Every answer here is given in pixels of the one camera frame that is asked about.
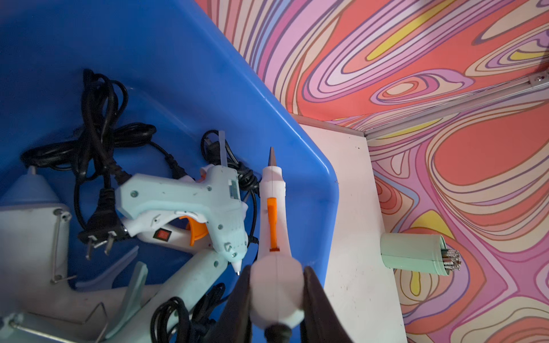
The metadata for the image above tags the white glue gun blue trigger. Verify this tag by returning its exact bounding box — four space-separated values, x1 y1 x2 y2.
1 166 147 342

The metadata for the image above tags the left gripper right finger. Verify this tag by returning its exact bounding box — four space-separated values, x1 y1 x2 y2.
300 267 352 343

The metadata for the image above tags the mint green glue gun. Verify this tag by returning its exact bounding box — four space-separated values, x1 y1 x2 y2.
98 121 262 343
76 68 250 276

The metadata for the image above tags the white glue gun orange trigger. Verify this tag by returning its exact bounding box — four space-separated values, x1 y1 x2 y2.
137 217 213 254

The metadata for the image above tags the green pen holder cup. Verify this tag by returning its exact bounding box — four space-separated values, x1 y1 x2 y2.
380 233 462 277

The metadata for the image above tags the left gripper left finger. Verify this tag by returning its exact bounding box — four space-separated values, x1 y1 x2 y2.
204 266 252 343

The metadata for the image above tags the blue plastic storage box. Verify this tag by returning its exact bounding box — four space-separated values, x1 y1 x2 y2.
1 1 339 280

